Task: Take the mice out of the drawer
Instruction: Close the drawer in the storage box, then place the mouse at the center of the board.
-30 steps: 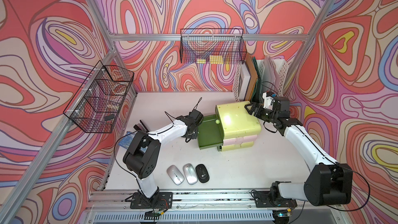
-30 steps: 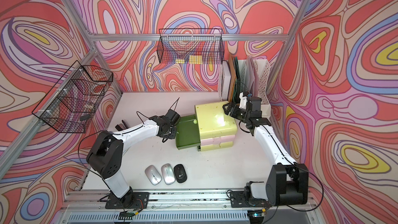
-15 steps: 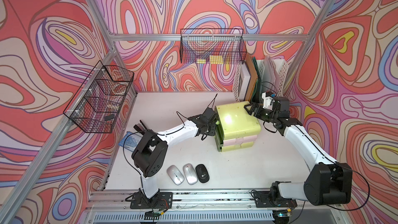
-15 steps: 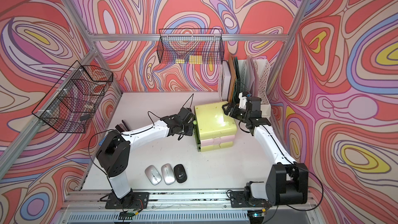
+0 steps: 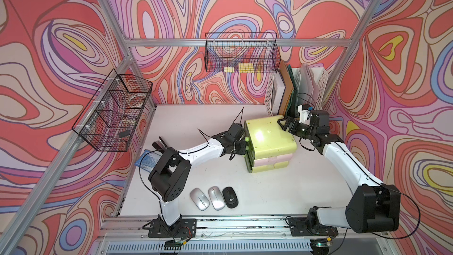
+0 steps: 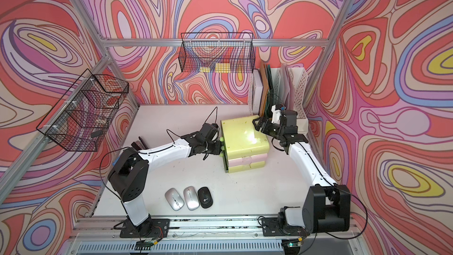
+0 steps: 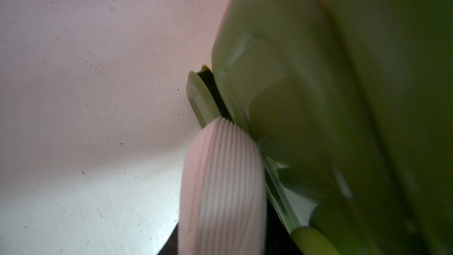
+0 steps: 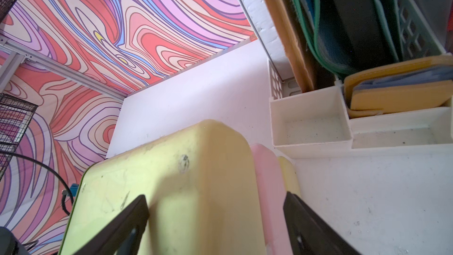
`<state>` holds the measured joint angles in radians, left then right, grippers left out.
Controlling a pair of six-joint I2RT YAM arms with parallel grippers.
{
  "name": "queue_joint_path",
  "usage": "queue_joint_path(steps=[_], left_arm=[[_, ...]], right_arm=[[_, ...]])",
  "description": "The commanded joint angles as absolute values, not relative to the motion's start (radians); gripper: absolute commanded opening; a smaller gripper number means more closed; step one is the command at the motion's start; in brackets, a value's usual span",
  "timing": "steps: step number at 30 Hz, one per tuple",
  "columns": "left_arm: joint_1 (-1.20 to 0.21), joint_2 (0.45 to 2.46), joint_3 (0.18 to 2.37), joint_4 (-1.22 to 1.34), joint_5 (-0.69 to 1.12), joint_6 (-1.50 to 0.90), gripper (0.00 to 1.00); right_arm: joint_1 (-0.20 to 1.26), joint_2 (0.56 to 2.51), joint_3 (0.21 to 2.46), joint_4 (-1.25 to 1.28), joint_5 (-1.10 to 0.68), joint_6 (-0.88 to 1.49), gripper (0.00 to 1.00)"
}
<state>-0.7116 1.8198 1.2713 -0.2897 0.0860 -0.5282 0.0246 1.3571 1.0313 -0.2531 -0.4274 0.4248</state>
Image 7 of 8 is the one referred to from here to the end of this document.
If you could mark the green drawer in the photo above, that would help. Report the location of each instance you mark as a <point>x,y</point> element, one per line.
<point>350,103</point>

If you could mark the white computer mouse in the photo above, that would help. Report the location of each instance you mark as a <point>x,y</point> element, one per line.
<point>223,206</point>

